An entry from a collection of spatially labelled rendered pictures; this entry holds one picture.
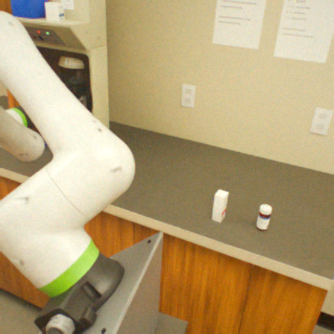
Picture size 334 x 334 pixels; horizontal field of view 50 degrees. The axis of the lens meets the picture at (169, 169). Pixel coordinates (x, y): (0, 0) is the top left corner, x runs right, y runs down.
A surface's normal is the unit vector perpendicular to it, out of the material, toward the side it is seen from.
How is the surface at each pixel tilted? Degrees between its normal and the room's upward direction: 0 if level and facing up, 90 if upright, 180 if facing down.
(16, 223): 66
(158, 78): 90
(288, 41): 90
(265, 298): 90
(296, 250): 0
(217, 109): 90
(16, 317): 0
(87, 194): 78
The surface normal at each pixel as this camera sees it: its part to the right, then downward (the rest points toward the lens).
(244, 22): -0.43, 0.41
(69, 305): 0.66, -0.60
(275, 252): 0.05, -0.87
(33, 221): 0.20, 0.08
